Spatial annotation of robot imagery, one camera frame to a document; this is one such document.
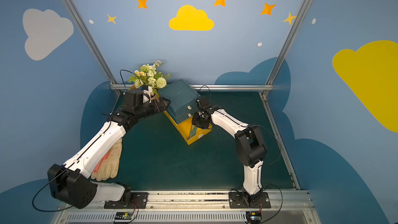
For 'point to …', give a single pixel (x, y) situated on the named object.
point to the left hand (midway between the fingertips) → (164, 101)
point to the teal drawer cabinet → (183, 99)
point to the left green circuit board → (124, 215)
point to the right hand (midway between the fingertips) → (195, 121)
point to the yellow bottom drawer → (184, 128)
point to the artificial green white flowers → (148, 75)
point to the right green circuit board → (253, 216)
